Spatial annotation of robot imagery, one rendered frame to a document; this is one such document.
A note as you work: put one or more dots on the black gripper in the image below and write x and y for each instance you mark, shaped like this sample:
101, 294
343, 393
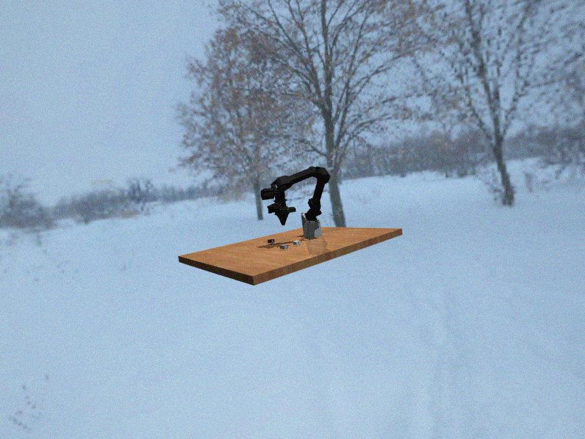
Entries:
283, 213

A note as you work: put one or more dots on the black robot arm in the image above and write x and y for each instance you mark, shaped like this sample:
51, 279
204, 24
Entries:
286, 181

